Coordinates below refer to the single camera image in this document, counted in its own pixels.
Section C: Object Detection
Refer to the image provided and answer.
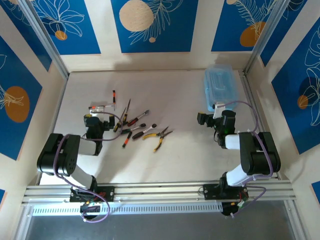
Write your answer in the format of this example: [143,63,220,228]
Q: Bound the yellow black screwdriver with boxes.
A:
[113,107,127,133]

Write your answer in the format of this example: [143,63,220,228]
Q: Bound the file yellow black handle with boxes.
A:
[121,98,132,127]

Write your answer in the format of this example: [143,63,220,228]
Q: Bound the ratchet wrench green red handle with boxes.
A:
[119,123,147,135]

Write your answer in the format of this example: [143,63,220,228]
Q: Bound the blue plastic tool box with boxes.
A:
[204,63,240,112]

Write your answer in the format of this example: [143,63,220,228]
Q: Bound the yellow black pliers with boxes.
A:
[142,126,174,153]

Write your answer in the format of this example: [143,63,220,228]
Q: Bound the small black controller box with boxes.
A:
[79,202,102,216]
[221,201,247,216]

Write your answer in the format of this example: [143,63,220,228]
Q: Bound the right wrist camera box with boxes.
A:
[212,103,227,120]

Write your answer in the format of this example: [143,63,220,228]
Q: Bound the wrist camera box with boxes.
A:
[212,103,227,120]
[89,105,105,115]

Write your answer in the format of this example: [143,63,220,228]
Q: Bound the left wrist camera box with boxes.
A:
[89,105,105,115]

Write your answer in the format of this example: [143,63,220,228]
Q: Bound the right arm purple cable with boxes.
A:
[217,100,275,218]

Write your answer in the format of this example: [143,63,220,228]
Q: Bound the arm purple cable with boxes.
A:
[53,113,123,223]
[217,100,275,218]

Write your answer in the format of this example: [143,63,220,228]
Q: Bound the aluminium side rail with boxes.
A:
[238,69,281,180]

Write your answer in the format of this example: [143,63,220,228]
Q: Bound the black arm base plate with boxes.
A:
[69,185,116,203]
[202,183,250,201]

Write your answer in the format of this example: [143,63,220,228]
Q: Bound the aluminium front rail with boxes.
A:
[21,179,297,207]

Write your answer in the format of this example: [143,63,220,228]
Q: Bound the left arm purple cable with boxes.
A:
[53,113,123,223]

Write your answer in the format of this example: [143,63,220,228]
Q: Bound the aluminium corner post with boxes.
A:
[18,0,70,80]
[242,0,291,76]

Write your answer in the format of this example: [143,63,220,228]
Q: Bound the slotted white cable duct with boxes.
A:
[31,201,224,216]

